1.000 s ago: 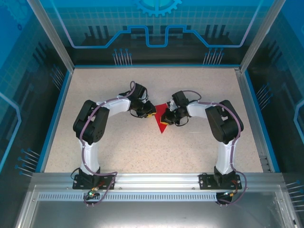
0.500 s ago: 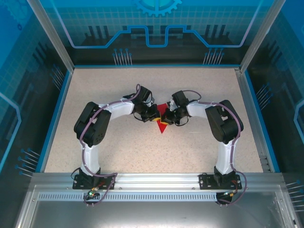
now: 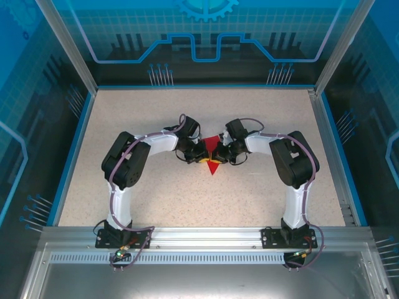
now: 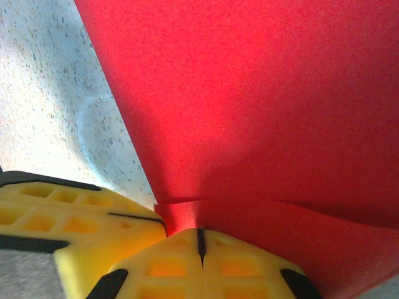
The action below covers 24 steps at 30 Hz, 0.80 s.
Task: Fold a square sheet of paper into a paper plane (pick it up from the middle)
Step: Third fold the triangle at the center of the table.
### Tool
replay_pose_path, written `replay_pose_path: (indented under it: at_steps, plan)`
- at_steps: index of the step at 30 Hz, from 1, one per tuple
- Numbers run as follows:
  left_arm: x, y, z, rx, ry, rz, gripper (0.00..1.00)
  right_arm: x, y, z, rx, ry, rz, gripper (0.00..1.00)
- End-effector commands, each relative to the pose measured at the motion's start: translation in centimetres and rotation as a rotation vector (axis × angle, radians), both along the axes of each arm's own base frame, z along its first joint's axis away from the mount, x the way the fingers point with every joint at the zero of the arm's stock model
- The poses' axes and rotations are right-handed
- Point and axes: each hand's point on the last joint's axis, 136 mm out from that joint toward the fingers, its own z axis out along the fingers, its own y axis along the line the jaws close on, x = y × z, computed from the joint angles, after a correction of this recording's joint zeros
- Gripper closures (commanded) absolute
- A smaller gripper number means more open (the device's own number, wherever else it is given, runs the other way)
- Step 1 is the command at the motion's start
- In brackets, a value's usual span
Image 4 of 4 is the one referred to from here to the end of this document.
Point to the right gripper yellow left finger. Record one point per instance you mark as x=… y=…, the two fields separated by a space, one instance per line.
x=168 y=268

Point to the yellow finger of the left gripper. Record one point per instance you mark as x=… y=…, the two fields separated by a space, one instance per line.
x=62 y=196
x=93 y=236

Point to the red paper sheet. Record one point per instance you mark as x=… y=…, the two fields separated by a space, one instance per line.
x=249 y=93

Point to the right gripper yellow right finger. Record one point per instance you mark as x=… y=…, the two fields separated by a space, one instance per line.
x=243 y=268

